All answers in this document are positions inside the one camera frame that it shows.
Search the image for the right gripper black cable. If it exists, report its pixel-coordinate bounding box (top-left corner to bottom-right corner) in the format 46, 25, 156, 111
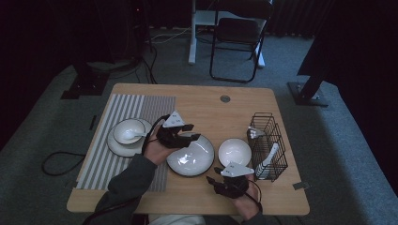
247, 179, 264, 214

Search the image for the white chopsticks pair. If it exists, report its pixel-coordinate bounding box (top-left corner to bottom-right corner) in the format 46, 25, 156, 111
248, 126, 267, 139

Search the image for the white bowl with black rim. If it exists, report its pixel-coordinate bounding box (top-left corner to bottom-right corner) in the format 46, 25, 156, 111
218, 138, 253, 173
112, 117, 146, 145

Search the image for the black folding chair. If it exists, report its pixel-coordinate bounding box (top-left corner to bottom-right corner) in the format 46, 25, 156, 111
208, 0, 274, 84

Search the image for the small white plate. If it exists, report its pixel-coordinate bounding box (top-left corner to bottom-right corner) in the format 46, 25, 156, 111
106, 117, 156, 158

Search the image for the black wire basket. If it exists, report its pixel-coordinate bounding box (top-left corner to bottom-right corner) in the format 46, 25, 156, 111
247, 112, 289, 183

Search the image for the grey striped placemat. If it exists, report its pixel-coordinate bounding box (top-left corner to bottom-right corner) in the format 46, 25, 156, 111
75, 93, 176, 192

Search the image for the black looped cable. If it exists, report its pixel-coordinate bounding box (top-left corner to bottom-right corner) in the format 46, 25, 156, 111
41, 151, 87, 176

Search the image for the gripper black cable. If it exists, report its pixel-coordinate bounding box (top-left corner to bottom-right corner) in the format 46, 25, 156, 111
82, 113, 172, 225
247, 179, 264, 214

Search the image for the dark curtain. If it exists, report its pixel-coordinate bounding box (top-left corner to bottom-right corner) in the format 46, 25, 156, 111
271, 0, 398, 195

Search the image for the person's light clothing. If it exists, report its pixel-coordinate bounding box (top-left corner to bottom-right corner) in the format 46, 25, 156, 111
148, 214, 206, 225

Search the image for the white desk frame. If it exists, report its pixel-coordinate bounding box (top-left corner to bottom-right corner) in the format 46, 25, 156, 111
188, 0, 267, 68

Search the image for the white ceramic spoon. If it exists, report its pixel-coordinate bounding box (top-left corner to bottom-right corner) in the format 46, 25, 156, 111
123, 129, 148, 141
254, 142, 280, 180

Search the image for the black stand base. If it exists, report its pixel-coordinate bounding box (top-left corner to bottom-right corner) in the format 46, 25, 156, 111
60, 62, 111, 101

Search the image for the white cable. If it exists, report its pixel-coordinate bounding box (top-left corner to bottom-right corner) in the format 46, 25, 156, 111
146, 26, 192, 45

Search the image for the large white plate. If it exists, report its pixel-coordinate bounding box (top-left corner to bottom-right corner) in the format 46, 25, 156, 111
166, 132, 216, 178

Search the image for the black metal stand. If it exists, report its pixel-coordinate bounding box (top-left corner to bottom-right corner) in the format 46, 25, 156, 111
286, 62, 330, 108

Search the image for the person's left hand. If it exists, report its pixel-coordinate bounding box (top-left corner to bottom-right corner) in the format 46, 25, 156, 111
143, 127, 176, 167

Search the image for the black cable bundle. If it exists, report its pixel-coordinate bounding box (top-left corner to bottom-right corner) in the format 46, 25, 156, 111
134, 43, 158, 84

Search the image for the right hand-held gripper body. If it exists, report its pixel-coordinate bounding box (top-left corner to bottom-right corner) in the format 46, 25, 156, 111
215, 161, 256, 200

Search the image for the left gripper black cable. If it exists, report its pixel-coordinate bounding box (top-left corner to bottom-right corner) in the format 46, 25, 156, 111
82, 113, 172, 225

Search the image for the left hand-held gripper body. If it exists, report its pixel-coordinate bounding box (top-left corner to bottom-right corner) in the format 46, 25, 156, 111
155, 110, 192, 150

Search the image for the grey tape piece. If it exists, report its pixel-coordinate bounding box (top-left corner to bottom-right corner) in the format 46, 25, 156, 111
292, 181, 312, 191

